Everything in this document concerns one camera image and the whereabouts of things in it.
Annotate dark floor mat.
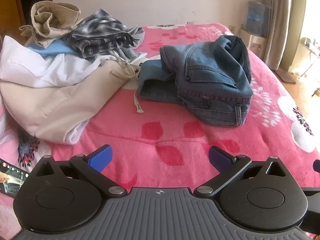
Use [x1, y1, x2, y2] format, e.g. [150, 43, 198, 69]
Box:
[274, 69, 297, 83]

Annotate plaid shirt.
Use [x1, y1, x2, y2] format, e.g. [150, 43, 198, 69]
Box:
[61, 9, 137, 60]

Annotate blue denim jeans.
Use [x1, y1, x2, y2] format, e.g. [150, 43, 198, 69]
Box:
[137, 35, 254, 128]

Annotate light blue garment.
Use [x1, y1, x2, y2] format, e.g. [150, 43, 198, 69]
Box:
[27, 41, 78, 57]

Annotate cream drawstring hoodie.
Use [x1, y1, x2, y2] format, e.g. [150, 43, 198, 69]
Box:
[0, 52, 145, 144]

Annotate beige curtain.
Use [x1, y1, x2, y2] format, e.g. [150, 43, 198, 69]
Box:
[261, 0, 294, 70]

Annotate khaki pants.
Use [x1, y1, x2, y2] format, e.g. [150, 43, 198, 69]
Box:
[20, 1, 82, 48]

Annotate wooden wardrobe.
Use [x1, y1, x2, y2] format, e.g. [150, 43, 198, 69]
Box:
[0, 0, 53, 43]

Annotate white water dispenser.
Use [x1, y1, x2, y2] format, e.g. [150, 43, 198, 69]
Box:
[240, 25, 269, 55]

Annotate white garment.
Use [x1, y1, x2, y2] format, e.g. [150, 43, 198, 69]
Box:
[0, 35, 113, 88]

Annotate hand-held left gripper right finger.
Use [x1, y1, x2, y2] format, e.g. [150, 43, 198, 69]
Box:
[193, 146, 287, 198]

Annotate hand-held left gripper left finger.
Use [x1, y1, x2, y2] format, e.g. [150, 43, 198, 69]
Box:
[36, 144, 127, 197]

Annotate pink floral blanket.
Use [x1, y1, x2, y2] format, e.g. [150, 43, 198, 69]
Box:
[0, 22, 320, 240]

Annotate blue water bottle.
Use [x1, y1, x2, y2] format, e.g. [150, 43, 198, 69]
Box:
[246, 1, 273, 37]

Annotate grey garment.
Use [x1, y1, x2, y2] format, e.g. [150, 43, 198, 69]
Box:
[110, 26, 145, 63]

